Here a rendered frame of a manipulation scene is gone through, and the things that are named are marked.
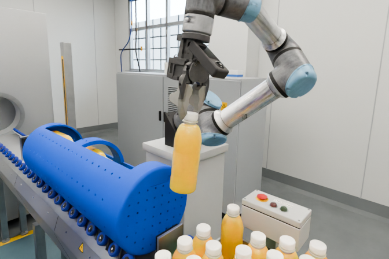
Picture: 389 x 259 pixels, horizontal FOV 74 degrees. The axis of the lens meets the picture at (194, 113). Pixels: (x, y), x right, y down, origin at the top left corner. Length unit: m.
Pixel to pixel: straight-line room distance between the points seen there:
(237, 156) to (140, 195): 1.77
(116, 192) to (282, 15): 3.17
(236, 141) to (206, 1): 1.90
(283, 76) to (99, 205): 0.74
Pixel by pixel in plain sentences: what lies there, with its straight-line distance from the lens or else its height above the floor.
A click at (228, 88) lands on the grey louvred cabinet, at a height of 1.36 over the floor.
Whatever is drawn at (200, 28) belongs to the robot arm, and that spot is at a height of 1.63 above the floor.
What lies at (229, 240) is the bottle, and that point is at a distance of 0.90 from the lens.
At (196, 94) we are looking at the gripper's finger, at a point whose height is 1.47.
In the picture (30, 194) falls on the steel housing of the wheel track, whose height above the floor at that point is 0.88.
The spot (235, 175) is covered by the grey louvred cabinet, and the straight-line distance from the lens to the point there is 2.55.
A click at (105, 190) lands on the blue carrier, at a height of 1.17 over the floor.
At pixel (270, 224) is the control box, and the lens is 0.93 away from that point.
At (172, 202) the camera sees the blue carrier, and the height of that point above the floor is 1.09.
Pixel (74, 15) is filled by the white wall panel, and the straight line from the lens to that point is 6.20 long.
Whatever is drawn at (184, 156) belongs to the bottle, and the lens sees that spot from 0.65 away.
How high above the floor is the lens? 1.54
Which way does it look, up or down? 10 degrees down
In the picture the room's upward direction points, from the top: 1 degrees clockwise
